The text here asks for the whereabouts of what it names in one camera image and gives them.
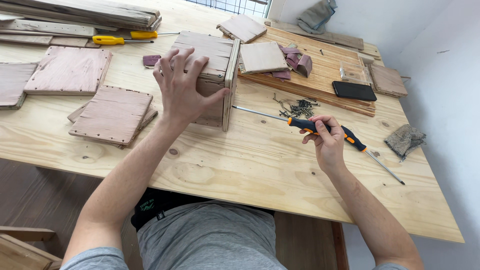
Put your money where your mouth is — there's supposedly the person's left hand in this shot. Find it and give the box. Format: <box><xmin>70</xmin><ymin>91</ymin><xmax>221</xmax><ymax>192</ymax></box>
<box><xmin>153</xmin><ymin>47</ymin><xmax>230</xmax><ymax>125</ymax></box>

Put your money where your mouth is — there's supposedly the person's right hand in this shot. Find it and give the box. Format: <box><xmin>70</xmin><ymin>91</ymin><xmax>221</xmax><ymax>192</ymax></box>
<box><xmin>300</xmin><ymin>114</ymin><xmax>348</xmax><ymax>176</ymax></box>

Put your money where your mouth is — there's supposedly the black orange screwdriver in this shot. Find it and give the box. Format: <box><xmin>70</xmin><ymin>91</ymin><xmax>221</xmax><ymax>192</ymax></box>
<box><xmin>339</xmin><ymin>125</ymin><xmax>406</xmax><ymax>185</ymax></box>
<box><xmin>231</xmin><ymin>105</ymin><xmax>333</xmax><ymax>136</ymax></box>

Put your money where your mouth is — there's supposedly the plywood box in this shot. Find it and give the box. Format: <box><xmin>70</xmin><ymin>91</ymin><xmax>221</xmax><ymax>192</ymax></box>
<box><xmin>169</xmin><ymin>31</ymin><xmax>241</xmax><ymax>132</ymax></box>

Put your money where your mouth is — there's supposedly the small maroon sandpaper piece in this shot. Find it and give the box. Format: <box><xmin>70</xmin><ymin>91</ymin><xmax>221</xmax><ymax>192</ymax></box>
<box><xmin>142</xmin><ymin>55</ymin><xmax>162</xmax><ymax>70</ymax></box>

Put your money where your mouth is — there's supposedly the pile of screws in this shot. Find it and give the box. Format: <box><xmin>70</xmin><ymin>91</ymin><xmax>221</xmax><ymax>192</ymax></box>
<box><xmin>272</xmin><ymin>93</ymin><xmax>322</xmax><ymax>120</ymax></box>

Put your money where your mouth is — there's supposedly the black phone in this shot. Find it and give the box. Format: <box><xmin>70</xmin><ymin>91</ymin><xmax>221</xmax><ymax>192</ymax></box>
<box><xmin>332</xmin><ymin>80</ymin><xmax>378</xmax><ymax>102</ymax></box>

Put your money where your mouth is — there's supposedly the stack of square plywood panels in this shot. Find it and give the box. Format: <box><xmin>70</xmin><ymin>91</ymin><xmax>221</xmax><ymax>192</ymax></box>
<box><xmin>67</xmin><ymin>85</ymin><xmax>159</xmax><ymax>150</ymax></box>

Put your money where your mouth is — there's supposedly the grey frayed rag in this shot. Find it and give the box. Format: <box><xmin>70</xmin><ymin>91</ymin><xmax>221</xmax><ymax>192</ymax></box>
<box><xmin>384</xmin><ymin>124</ymin><xmax>427</xmax><ymax>162</ymax></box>

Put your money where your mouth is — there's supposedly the large striped wooden board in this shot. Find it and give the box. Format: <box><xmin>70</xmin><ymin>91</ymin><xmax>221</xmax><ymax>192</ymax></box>
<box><xmin>221</xmin><ymin>25</ymin><xmax>377</xmax><ymax>118</ymax></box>

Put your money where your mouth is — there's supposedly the clear plastic box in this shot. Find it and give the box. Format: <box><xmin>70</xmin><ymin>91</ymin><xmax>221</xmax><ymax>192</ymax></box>
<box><xmin>339</xmin><ymin>61</ymin><xmax>373</xmax><ymax>85</ymax></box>

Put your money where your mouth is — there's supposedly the square plywood panel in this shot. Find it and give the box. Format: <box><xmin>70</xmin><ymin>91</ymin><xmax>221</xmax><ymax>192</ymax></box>
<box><xmin>24</xmin><ymin>46</ymin><xmax>113</xmax><ymax>96</ymax></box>
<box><xmin>216</xmin><ymin>14</ymin><xmax>268</xmax><ymax>44</ymax></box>
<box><xmin>0</xmin><ymin>62</ymin><xmax>38</xmax><ymax>111</ymax></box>
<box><xmin>239</xmin><ymin>41</ymin><xmax>289</xmax><ymax>75</ymax></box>
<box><xmin>368</xmin><ymin>63</ymin><xmax>409</xmax><ymax>99</ymax></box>

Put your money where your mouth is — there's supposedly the heap of maroon sandpaper pieces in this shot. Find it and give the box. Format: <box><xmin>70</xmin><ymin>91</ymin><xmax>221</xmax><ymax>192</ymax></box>
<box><xmin>262</xmin><ymin>42</ymin><xmax>313</xmax><ymax>81</ymax></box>

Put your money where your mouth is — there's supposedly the small wooden block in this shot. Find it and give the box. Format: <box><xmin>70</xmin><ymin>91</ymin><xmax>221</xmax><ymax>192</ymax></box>
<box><xmin>357</xmin><ymin>52</ymin><xmax>376</xmax><ymax>67</ymax></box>

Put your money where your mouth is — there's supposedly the metal window grille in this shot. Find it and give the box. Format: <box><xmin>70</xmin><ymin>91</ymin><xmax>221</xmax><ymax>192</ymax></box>
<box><xmin>183</xmin><ymin>0</ymin><xmax>271</xmax><ymax>18</ymax></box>

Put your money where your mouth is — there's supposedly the person's black waistband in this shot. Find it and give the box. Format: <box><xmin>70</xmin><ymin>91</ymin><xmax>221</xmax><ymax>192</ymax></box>
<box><xmin>130</xmin><ymin>187</ymin><xmax>276</xmax><ymax>232</ymax></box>

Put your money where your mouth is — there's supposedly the pile of wooden planks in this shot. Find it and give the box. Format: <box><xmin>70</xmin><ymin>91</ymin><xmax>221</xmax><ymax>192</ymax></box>
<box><xmin>0</xmin><ymin>0</ymin><xmax>163</xmax><ymax>49</ymax></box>

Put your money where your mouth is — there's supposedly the grey folded cloth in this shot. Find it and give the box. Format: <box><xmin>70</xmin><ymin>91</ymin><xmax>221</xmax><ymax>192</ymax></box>
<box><xmin>296</xmin><ymin>0</ymin><xmax>338</xmax><ymax>35</ymax></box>

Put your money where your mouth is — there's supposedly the person's grey shirt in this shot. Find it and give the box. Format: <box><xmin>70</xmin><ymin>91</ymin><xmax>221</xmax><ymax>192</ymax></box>
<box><xmin>60</xmin><ymin>200</ymin><xmax>409</xmax><ymax>270</ymax></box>

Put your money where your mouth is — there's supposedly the wooden chair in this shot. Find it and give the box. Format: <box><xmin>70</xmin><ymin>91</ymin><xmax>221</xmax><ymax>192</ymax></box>
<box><xmin>0</xmin><ymin>226</ymin><xmax>63</xmax><ymax>270</ymax></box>

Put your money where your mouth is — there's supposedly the yellow handled screwdriver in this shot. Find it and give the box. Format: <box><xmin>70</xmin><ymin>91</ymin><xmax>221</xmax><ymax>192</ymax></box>
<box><xmin>92</xmin><ymin>35</ymin><xmax>155</xmax><ymax>46</ymax></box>
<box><xmin>130</xmin><ymin>30</ymin><xmax>181</xmax><ymax>40</ymax></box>

